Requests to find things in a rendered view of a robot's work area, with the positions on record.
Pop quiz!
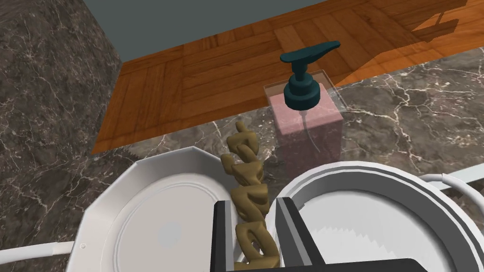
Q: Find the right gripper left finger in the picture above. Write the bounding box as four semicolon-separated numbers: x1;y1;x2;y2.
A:
209;200;238;272

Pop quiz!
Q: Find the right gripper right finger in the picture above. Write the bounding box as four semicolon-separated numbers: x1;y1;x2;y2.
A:
275;196;327;266

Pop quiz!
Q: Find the tan twisted chain-shaped object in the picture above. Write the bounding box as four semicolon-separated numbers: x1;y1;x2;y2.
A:
220;120;282;271

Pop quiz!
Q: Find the white angular-rimmed plate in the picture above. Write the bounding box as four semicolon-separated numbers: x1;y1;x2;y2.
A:
66;146;242;272

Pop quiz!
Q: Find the white round bowl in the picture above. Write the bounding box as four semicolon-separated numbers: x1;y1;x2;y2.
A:
264;161;477;272

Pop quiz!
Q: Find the pink soap dispenser, teal pump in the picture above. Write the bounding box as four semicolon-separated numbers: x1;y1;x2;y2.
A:
263;41;347;178

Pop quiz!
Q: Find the white curved wire rack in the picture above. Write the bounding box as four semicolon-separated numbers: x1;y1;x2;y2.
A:
0;163;484;265

